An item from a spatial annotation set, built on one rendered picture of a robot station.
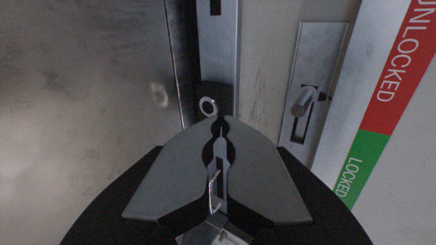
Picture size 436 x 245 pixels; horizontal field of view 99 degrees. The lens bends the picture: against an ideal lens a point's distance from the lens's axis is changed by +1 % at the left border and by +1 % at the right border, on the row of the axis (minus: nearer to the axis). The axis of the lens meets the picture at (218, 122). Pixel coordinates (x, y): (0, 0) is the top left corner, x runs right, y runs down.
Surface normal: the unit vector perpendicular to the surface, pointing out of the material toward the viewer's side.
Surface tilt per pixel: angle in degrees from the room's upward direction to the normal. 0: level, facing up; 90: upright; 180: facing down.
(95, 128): 0
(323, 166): 90
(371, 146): 90
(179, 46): 0
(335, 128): 90
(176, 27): 0
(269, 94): 90
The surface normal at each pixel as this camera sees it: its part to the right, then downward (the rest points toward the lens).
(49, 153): 0.84, 0.25
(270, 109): -0.54, 0.43
